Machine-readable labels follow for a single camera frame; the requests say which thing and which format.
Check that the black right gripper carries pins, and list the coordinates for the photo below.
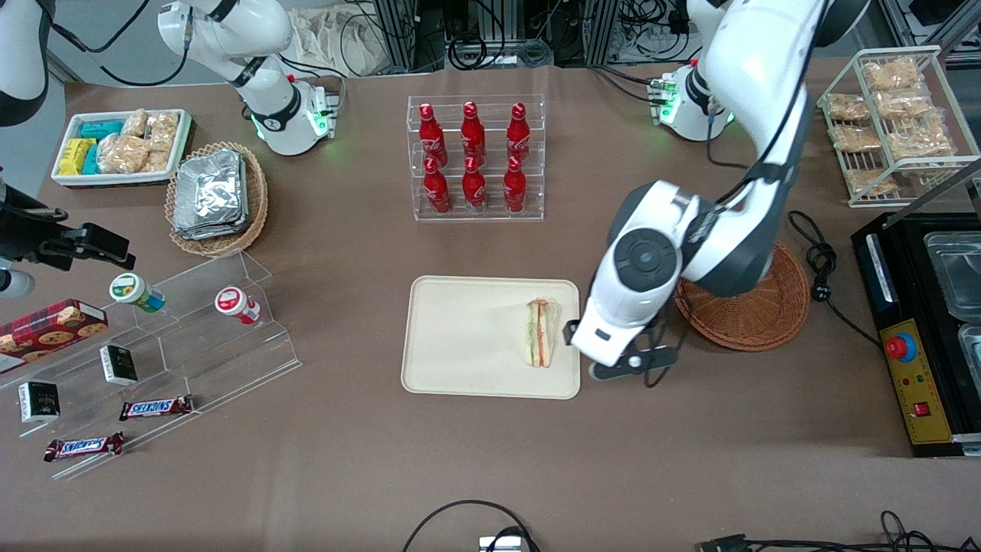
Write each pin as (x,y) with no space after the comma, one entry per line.
(23,233)

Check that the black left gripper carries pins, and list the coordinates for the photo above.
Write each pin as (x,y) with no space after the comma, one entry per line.
(569,332)

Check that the plastic-wrapped triangle sandwich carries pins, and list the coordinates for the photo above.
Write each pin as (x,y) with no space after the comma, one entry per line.
(542,333)

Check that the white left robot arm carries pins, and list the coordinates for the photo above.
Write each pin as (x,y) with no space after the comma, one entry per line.
(736,176)

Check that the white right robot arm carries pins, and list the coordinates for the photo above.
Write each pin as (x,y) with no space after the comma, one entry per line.
(253,69)

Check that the cream rectangular tray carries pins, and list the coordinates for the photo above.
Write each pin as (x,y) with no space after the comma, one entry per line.
(467,341)

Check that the oval wicker basket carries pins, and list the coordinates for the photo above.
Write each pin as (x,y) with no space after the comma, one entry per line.
(257,207)

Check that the round brown wicker basket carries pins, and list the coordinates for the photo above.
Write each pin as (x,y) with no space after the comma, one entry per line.
(755,318)

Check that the cup with green lid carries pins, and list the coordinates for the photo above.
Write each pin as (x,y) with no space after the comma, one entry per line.
(134,291)

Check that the white plastic snack bin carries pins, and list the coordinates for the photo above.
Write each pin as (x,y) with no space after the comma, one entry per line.
(65,178)

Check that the teal snack packet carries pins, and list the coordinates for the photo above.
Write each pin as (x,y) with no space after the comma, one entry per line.
(101,129)
(90,161)

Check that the yellow snack packet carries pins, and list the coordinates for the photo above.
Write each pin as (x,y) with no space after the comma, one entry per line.
(75,156)

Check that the red cookie box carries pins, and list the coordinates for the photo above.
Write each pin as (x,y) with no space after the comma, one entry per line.
(46,330)

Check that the clear bag of puffed snacks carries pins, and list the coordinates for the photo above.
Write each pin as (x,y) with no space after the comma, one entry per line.
(163,134)
(123,153)
(136,123)

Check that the small black box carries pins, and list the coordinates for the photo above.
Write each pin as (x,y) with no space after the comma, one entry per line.
(38,402)
(119,365)

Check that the stack of silver foil packs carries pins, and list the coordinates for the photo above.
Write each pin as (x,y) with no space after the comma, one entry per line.
(208,195)

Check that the clear acrylic bottle rack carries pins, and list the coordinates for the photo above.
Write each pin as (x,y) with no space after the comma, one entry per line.
(529,211)

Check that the cup with red lid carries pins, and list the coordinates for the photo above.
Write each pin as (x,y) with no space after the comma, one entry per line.
(234,303)

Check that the red cola bottle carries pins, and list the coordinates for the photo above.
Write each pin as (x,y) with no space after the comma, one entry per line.
(519,134)
(437,190)
(472,134)
(431,136)
(474,188)
(514,188)

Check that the Snickers chocolate bar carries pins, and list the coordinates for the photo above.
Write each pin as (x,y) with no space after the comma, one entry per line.
(83,446)
(155,407)

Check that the clear acrylic stepped display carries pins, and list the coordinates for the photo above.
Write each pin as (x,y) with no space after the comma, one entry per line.
(230,360)

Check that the small silver device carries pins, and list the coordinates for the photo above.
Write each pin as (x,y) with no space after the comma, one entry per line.
(502,544)

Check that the white cloth bag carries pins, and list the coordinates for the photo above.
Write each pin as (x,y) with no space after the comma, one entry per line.
(337,42)

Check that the clear packet of crackers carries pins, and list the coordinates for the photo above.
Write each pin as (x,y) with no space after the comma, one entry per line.
(847,107)
(890,73)
(920,142)
(870,180)
(854,138)
(903,104)

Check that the black sealing machine yellow panel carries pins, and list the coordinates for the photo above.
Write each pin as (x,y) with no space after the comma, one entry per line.
(916,383)

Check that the steel container in machine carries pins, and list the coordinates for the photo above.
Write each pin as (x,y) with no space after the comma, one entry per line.
(972,356)
(958,272)

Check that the grey metal machine lever bar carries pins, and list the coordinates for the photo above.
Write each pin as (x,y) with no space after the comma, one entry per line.
(939,184)

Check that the aluminium frame post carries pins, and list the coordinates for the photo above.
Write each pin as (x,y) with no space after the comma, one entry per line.
(410,31)
(602,31)

